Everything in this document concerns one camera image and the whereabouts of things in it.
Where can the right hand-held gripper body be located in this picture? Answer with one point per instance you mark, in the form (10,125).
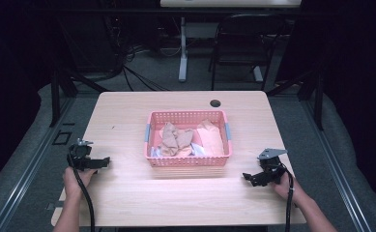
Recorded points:
(271,164)

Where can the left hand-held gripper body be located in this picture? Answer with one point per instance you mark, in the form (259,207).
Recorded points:
(79,154)

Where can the person's right hand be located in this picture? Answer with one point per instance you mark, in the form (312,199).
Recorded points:
(285,190)

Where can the person's left hand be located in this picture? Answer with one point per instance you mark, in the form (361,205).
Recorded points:
(74,183)

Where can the peach pink cloth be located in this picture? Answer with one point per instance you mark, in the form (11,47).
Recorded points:
(209,138)

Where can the white light blue cloth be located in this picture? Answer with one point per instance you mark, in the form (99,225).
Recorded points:
(197,150)

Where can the pink plastic basket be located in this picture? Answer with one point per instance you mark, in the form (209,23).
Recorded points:
(188,161)

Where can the black metal stand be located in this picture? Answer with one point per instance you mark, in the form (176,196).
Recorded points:
(314,93)
(58,93)

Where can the beige brown cloth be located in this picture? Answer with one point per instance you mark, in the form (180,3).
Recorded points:
(174,138)

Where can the black metal chair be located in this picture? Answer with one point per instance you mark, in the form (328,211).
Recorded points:
(245,42)

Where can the white desk with legs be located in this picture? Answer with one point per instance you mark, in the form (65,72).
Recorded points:
(184,58)

